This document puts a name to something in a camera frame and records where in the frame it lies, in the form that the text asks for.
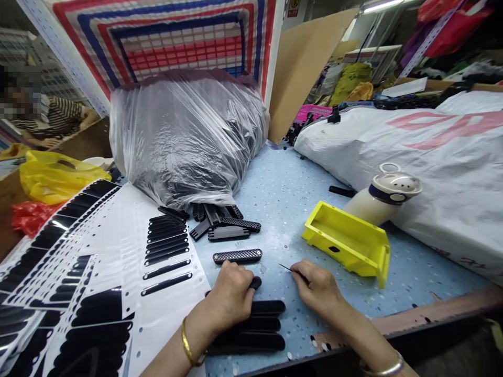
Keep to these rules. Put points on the person's left hand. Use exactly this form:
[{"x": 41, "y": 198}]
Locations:
[{"x": 226, "y": 298}]

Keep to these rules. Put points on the white perforated metal shelf post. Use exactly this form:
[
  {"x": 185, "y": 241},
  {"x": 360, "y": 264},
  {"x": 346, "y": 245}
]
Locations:
[{"x": 63, "y": 51}]

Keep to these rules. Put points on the stack of black oblong covers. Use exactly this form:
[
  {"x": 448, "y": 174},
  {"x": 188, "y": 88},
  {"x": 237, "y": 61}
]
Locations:
[{"x": 261, "y": 328}]

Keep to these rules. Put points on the thin metal needle tool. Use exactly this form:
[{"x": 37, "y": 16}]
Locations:
[{"x": 286, "y": 267}]

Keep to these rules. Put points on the white water bottle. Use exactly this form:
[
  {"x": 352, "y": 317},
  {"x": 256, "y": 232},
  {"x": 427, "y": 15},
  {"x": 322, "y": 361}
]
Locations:
[{"x": 383, "y": 198}]

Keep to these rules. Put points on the yellow plastic bin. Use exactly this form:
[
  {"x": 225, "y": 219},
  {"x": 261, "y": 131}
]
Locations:
[{"x": 346, "y": 239}]

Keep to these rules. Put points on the red white blue striped bag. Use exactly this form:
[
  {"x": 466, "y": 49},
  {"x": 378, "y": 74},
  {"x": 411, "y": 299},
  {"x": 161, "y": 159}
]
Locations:
[{"x": 169, "y": 39}]

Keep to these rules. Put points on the person's right hand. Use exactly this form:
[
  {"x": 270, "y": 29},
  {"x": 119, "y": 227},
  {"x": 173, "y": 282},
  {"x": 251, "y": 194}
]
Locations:
[{"x": 320, "y": 288}]

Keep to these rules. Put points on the brown cardboard sheet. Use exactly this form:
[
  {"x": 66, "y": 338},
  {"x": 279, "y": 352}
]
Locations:
[{"x": 302, "y": 70}]

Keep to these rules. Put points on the clear bag of black parts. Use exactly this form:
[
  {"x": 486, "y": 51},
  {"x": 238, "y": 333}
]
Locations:
[{"x": 188, "y": 137}]

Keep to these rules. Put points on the red plastic bag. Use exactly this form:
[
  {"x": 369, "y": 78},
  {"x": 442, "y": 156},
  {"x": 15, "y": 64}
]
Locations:
[{"x": 29, "y": 218}]

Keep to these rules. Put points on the black clip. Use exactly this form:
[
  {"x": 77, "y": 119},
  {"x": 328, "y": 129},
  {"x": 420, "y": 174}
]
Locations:
[{"x": 334, "y": 115}]

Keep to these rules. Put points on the pile of black perforated parts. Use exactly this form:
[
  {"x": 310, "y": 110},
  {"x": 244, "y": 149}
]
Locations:
[{"x": 224, "y": 225}]

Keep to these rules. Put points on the person's right fingers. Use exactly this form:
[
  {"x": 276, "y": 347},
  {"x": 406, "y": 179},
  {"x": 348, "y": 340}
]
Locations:
[{"x": 302, "y": 271}]

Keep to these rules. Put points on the pile of black sticker sheets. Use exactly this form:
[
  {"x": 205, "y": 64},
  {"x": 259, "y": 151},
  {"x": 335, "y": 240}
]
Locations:
[{"x": 98, "y": 275}]

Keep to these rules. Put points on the yellow plastic bag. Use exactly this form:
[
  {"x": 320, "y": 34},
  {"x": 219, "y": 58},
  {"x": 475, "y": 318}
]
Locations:
[{"x": 51, "y": 176}]

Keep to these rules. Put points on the black perforated oblong bar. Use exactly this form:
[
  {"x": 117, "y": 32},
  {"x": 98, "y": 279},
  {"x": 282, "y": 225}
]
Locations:
[{"x": 237, "y": 256}]

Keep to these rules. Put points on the small black plastic part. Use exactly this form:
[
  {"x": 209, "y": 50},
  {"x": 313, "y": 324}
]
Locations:
[{"x": 342, "y": 191}]

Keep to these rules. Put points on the large white woven sack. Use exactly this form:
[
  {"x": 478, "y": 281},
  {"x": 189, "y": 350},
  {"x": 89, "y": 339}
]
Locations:
[{"x": 432, "y": 157}]

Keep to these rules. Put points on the pink plastic basket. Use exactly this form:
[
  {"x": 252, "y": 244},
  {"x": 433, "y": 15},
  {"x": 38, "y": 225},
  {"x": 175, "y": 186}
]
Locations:
[{"x": 312, "y": 112}]

